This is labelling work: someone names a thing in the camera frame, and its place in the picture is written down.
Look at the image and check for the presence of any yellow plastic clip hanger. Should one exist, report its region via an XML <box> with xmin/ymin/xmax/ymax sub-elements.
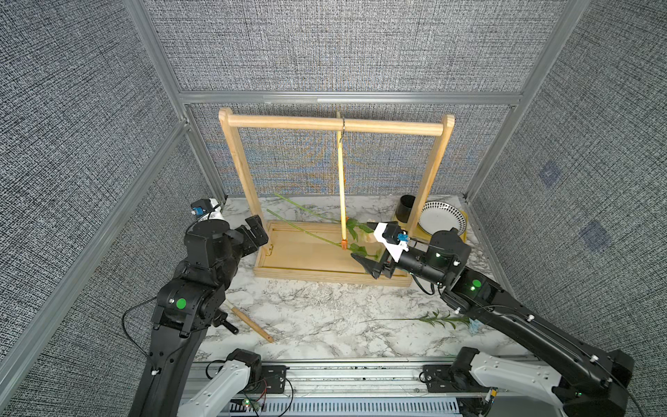
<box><xmin>336</xmin><ymin>111</ymin><xmax>347</xmax><ymax>240</ymax></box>

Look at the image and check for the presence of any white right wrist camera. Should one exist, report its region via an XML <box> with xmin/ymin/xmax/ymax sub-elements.
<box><xmin>373</xmin><ymin>222</ymin><xmax>410</xmax><ymax>262</ymax></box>

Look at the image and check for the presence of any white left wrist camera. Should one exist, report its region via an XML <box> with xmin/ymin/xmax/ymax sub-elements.
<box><xmin>190</xmin><ymin>198</ymin><xmax>224</xmax><ymax>222</ymax></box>

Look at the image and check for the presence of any wooden hanging rack frame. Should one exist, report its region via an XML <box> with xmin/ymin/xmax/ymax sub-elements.
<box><xmin>218</xmin><ymin>108</ymin><xmax>455</xmax><ymax>287</ymax></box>

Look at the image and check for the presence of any wooden handled spatula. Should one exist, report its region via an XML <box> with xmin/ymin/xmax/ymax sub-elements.
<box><xmin>230</xmin><ymin>307</ymin><xmax>274</xmax><ymax>343</ymax></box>

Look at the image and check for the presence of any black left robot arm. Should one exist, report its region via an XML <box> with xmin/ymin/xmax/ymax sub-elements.
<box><xmin>130</xmin><ymin>215</ymin><xmax>269</xmax><ymax>416</ymax></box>

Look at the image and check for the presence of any black scoop tool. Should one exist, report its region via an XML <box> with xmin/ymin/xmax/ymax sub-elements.
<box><xmin>212</xmin><ymin>310</ymin><xmax>240</xmax><ymax>335</ymax></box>

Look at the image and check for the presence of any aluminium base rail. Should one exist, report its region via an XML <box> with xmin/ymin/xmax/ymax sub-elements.
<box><xmin>129</xmin><ymin>359</ymin><xmax>585</xmax><ymax>417</ymax></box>

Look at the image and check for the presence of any black cup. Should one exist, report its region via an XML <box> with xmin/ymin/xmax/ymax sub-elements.
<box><xmin>395</xmin><ymin>195</ymin><xmax>416</xmax><ymax>223</ymax></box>

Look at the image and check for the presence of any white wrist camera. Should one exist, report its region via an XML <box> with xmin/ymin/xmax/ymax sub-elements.
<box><xmin>190</xmin><ymin>198</ymin><xmax>224</xmax><ymax>222</ymax></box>
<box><xmin>373</xmin><ymin>222</ymin><xmax>410</xmax><ymax>262</ymax></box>

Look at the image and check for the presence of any yellow tray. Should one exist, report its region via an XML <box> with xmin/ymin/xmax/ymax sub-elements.
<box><xmin>390</xmin><ymin>207</ymin><xmax>469</xmax><ymax>246</ymax></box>

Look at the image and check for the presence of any white patterned plate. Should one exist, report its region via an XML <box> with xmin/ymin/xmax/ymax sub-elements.
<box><xmin>418</xmin><ymin>201</ymin><xmax>468</xmax><ymax>236</ymax></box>

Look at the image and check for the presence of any white rose with stem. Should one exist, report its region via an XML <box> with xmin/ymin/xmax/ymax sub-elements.
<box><xmin>267</xmin><ymin>208</ymin><xmax>384</xmax><ymax>261</ymax></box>

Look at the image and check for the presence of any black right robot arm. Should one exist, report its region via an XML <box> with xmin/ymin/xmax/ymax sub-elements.
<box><xmin>352</xmin><ymin>222</ymin><xmax>634</xmax><ymax>416</ymax></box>

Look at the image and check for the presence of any green leafy sprig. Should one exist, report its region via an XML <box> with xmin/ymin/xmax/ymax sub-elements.
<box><xmin>368</xmin><ymin>310</ymin><xmax>472</xmax><ymax>330</ymax></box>

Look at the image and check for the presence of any peach rose with stem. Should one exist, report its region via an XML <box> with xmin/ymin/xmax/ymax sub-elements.
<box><xmin>274</xmin><ymin>193</ymin><xmax>373</xmax><ymax>243</ymax></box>

